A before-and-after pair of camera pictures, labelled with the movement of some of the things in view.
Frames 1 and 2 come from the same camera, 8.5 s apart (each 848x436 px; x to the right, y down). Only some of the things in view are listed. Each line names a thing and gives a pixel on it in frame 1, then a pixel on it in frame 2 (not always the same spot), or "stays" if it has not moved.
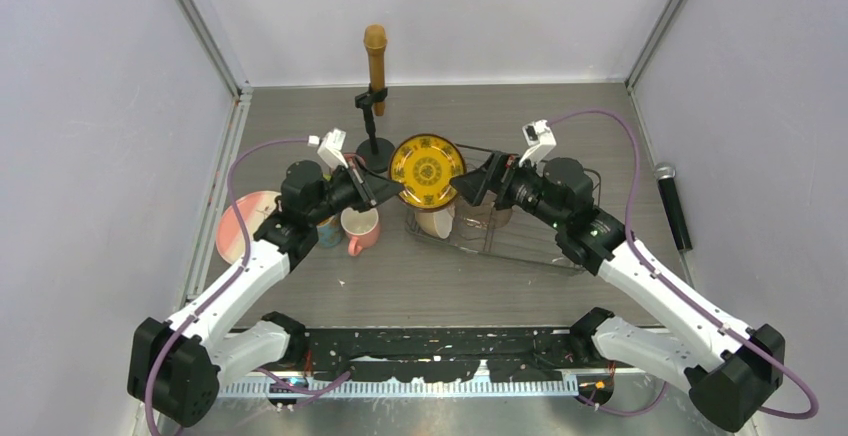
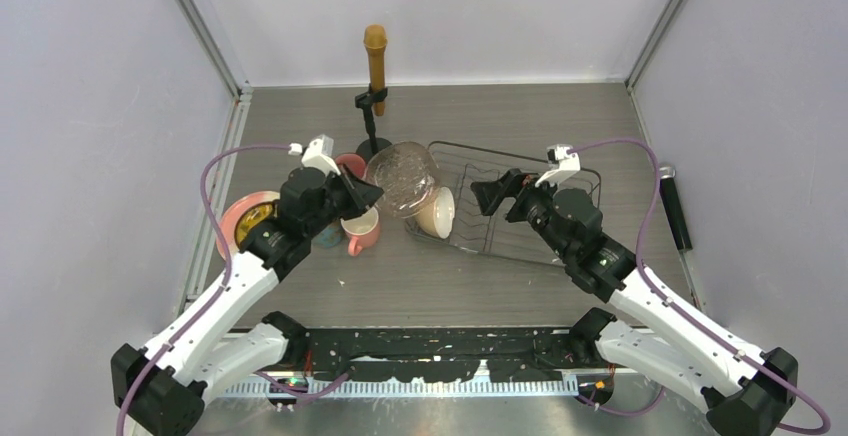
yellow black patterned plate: [424, 164] to [251, 216]
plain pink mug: [362, 229] stays
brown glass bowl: [479, 218] to [407, 173]
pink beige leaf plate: [254, 207] stays
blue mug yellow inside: [330, 231] stays
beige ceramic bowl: [438, 222] stays
